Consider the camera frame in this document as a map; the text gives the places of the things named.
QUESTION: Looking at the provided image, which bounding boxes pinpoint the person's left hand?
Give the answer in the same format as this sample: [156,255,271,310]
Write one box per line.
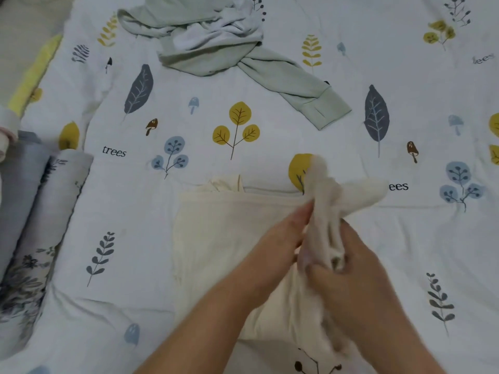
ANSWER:
[238,200,314,309]

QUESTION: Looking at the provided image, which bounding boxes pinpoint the person's right hand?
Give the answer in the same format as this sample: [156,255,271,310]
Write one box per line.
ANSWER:
[300,218,406,351]

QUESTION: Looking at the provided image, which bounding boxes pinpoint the cream long-sleeve top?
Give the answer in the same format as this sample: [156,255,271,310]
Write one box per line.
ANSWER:
[172,154,389,363]

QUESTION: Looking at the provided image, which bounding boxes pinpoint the bed with leaf print bedding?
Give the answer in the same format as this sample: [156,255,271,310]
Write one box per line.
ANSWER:
[0,0,499,374]

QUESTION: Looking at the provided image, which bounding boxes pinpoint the sage green zip jacket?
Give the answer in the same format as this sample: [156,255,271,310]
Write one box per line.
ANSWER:
[117,0,353,131]

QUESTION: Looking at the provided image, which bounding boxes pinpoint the light blue denim jeans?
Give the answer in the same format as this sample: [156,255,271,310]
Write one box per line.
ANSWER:
[0,130,51,281]

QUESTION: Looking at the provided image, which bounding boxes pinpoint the person's left forearm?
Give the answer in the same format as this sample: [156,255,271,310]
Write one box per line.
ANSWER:
[136,284,262,374]

